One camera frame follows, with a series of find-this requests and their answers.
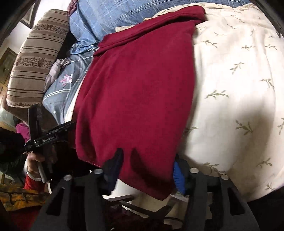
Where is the striped brown floral cushion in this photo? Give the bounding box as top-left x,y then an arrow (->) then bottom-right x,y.
6,9 -> 69,108

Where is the red sleeve forearm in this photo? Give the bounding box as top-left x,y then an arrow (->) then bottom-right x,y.
8,176 -> 45,230

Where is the maroon patterned cloth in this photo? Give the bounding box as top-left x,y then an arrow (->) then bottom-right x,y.
67,0 -> 78,17

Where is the blue plaid duvet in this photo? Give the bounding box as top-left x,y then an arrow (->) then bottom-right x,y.
69,1 -> 249,54

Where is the person's left hand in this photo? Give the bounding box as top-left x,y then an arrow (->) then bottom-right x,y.
25,145 -> 57,181

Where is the red sweater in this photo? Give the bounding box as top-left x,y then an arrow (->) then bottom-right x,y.
73,5 -> 205,200

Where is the framed picture on wall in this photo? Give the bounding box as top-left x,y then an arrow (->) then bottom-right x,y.
20,0 -> 41,29

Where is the grey striped pillow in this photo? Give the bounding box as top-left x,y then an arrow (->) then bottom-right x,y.
42,50 -> 94,124

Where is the yellow patterned fabric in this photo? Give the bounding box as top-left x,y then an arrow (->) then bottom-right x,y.
0,184 -> 50,212

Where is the grey crumpled small cloth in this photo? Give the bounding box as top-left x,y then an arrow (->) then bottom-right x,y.
43,58 -> 71,93

